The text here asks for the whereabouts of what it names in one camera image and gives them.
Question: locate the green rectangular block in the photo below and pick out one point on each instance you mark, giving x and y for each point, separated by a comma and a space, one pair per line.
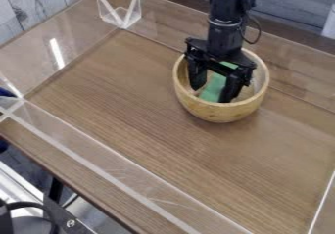
213, 86

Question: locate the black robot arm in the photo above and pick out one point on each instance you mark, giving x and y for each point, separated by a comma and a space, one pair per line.
217, 53

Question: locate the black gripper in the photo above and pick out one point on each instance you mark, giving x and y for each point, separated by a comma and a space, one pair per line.
200, 61

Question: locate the grey metal clamp plate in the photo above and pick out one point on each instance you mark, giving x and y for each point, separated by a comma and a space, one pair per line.
66, 223

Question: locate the clear acrylic front wall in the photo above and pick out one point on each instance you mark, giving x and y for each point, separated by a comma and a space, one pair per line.
137, 145

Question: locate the clear acrylic corner bracket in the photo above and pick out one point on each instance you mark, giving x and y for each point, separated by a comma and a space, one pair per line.
118, 16

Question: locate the brown wooden bowl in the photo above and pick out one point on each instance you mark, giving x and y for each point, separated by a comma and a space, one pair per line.
221, 112

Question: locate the black metal table leg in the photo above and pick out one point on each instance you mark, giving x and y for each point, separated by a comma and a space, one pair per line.
54, 190

